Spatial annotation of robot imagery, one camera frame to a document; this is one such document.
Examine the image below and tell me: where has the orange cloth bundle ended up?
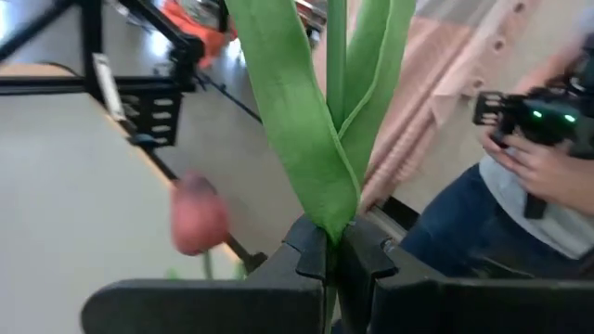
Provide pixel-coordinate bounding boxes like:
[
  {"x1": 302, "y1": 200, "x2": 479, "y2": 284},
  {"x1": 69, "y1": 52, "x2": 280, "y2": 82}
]
[{"x1": 161, "y1": 0, "x2": 239, "y2": 69}]

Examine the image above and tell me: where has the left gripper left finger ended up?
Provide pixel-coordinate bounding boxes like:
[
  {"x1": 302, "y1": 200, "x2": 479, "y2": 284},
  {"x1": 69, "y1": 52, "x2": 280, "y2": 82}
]
[{"x1": 81, "y1": 212, "x2": 329, "y2": 334}]

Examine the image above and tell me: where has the wooden table side board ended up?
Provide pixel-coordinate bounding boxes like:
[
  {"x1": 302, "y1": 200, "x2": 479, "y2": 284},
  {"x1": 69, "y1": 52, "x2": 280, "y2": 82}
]
[{"x1": 0, "y1": 62, "x2": 71, "y2": 78}]

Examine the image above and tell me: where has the person's hand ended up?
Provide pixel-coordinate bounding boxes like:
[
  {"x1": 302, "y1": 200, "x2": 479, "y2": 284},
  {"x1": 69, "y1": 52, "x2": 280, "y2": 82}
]
[{"x1": 481, "y1": 129, "x2": 594, "y2": 215}]

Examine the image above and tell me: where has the person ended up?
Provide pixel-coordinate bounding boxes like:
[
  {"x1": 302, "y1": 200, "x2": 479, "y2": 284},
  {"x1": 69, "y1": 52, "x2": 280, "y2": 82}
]
[{"x1": 398, "y1": 27, "x2": 594, "y2": 279}]

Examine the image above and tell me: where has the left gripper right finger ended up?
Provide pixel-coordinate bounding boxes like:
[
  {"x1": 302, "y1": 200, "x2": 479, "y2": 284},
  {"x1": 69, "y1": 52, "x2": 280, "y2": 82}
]
[{"x1": 336, "y1": 214, "x2": 594, "y2": 334}]

